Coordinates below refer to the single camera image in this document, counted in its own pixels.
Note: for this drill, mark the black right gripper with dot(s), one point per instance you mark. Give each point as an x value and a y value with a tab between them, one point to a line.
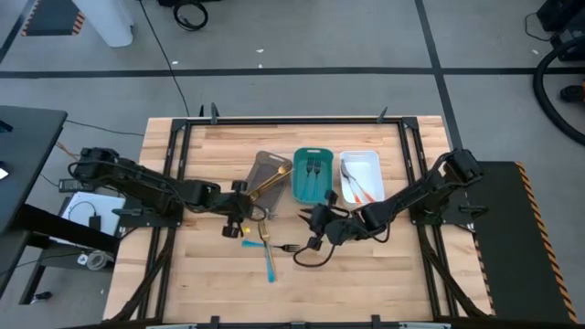
340	228

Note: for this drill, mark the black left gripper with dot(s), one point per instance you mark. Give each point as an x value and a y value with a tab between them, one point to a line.
235	208

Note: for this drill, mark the teal plastic bin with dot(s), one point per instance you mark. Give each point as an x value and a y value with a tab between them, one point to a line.
326	183

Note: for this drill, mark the grey translucent plastic bin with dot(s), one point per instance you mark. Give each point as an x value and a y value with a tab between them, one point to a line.
265	166

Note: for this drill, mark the cutlery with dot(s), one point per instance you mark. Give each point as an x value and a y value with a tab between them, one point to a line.
271	272

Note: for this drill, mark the white plastic bin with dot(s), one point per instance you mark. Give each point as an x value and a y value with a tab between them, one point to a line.
370	169

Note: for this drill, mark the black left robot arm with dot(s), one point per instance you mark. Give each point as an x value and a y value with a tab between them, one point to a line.
146	183

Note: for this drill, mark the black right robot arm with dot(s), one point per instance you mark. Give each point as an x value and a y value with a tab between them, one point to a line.
411	196

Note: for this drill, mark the white paper sheet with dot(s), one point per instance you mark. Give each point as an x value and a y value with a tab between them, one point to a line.
109	210

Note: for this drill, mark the small black power adapter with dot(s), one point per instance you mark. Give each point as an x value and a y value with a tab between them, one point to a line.
94	222

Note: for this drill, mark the clear tape roll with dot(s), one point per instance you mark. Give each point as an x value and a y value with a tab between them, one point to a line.
91	261

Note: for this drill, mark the hazard striped black platform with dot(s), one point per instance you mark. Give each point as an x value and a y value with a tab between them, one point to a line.
512	256

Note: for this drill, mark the black side desk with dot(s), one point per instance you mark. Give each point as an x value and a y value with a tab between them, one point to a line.
27	151

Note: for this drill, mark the white round column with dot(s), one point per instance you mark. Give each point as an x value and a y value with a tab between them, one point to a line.
105	23

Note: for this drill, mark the hazard striped black mat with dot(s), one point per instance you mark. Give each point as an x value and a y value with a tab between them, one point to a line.
50	18

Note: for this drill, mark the black caster wheel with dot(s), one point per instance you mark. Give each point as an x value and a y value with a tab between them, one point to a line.
571	93

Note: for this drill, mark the black equipment case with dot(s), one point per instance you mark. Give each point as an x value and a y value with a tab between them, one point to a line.
566	18

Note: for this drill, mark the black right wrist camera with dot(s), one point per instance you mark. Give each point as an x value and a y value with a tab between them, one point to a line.
313	242

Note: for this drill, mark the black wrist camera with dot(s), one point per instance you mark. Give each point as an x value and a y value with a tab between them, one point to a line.
313	242
230	230

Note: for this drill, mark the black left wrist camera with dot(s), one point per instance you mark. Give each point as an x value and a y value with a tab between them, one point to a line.
230	230

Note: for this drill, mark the black desk leg frame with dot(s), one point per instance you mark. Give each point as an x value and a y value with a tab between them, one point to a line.
55	228

